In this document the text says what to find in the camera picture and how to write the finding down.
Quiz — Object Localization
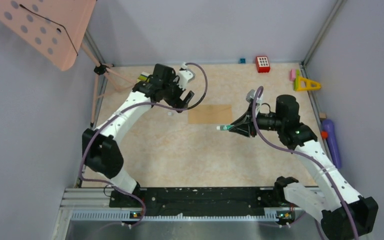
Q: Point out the yellow triangle toy block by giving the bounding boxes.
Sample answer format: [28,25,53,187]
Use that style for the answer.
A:
[293,75,322,92]

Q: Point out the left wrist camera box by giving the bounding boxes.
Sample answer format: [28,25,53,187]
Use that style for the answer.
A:
[177,62,196,90]

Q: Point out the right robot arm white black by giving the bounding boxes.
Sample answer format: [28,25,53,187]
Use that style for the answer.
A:
[229,90,379,240]

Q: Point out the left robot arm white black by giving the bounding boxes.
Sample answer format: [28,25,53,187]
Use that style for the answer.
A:
[82,63,195,207]

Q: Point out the red toy calculator block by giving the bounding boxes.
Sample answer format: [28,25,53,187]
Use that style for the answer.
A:
[255,55,271,73]

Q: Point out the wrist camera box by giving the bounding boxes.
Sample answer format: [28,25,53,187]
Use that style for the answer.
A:
[177,62,196,90]
[245,89,263,113]

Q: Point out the pink green toy block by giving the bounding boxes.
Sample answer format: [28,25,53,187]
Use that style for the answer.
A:
[289,68,301,82]

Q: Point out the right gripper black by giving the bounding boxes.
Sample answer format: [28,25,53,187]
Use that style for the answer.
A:
[229,103,285,137]

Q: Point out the pink perforated music stand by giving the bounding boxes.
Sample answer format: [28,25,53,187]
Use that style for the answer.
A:
[0,0,135,125]

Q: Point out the small wooden block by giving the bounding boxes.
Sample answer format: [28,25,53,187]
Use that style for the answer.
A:
[319,112,327,121]

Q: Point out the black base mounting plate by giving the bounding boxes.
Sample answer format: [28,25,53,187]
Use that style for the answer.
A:
[108,186,307,218]

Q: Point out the aluminium frame rail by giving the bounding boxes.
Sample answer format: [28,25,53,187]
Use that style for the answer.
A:
[51,187,372,240]

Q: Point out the green white glue stick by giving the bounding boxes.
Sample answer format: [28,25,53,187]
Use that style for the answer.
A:
[216,124,233,131]

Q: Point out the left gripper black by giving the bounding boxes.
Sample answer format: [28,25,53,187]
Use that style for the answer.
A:
[161,73,193,112]

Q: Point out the brown kraft envelope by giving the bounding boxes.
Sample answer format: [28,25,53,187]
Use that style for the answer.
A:
[187,104,233,124]

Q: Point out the striped coloured block stack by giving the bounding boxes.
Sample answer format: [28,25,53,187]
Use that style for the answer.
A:
[137,72,150,82]

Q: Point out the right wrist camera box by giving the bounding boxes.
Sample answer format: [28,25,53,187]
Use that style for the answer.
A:
[245,89,263,113]

